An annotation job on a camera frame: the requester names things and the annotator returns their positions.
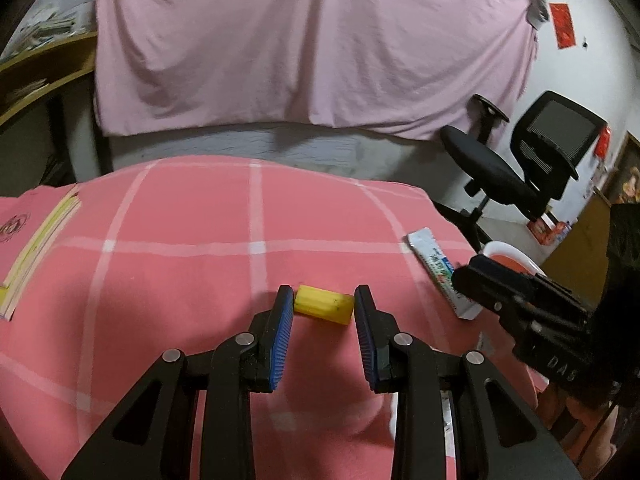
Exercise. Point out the red plastic basin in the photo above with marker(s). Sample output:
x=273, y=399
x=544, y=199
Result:
x=511, y=257

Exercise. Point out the red box on floor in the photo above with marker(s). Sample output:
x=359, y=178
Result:
x=548, y=230

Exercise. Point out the pink checked tablecloth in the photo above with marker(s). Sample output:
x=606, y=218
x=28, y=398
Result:
x=182, y=253

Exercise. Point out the wooden cabinet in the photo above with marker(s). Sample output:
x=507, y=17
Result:
x=579, y=262

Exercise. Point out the person's right hand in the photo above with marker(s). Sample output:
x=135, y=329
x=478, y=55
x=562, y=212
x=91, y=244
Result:
x=589, y=441

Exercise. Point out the pink hanging sheet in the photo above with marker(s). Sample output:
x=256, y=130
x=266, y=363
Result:
x=399, y=67

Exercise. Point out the yellow plastic cylinder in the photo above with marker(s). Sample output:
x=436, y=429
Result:
x=324, y=305

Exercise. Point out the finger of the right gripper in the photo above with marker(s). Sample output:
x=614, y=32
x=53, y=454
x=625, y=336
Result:
x=521, y=296

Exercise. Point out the red paper wall poster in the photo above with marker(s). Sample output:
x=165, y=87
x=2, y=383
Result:
x=563, y=25

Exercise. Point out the red hanging ornament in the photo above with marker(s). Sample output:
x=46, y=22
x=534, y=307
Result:
x=603, y=143

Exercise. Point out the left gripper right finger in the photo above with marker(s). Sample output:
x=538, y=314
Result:
x=496, y=433

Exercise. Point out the white toothpaste tube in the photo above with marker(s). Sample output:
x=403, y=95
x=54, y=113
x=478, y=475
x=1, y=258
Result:
x=423, y=244

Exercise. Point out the wooden wall shelf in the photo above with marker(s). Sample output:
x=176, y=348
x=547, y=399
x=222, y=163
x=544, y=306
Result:
x=33, y=76

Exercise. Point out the yellow middle book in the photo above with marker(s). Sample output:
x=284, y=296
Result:
x=35, y=249

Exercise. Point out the black office chair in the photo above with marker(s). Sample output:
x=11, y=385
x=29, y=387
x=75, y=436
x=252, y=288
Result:
x=548, y=142

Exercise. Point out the pink top book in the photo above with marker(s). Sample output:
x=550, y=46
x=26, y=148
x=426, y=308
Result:
x=25, y=219

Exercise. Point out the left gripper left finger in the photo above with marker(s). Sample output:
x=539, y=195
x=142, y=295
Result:
x=149, y=433

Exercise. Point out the pile of papers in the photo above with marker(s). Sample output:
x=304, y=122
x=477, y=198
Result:
x=49, y=24

